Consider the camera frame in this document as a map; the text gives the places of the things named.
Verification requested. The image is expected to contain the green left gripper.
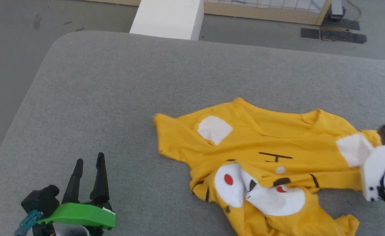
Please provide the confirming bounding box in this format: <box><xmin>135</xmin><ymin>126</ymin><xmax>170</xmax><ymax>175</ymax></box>
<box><xmin>32</xmin><ymin>152</ymin><xmax>116</xmax><ymax>236</ymax></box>

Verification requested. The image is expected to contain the yellow cartoon face t-shirt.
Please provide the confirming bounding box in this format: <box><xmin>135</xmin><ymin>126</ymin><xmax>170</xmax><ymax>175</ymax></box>
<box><xmin>153</xmin><ymin>97</ymin><xmax>384</xmax><ymax>236</ymax></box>

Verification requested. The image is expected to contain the white rectangular box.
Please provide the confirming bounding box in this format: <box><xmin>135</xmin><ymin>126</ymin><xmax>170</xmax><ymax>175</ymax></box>
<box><xmin>129</xmin><ymin>0</ymin><xmax>204</xmax><ymax>41</ymax></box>

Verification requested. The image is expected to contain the beige floor cable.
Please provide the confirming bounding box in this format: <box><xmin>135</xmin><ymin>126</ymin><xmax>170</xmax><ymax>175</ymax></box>
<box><xmin>347</xmin><ymin>0</ymin><xmax>362</xmax><ymax>20</ymax></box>

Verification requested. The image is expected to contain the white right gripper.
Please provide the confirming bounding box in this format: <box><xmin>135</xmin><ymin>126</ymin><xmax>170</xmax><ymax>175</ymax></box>
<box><xmin>360</xmin><ymin>143</ymin><xmax>385</xmax><ymax>202</ymax></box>

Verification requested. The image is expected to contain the lemon print grid partition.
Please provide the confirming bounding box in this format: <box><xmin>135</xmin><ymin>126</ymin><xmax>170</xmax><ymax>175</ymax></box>
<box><xmin>81</xmin><ymin>0</ymin><xmax>333</xmax><ymax>26</ymax></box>

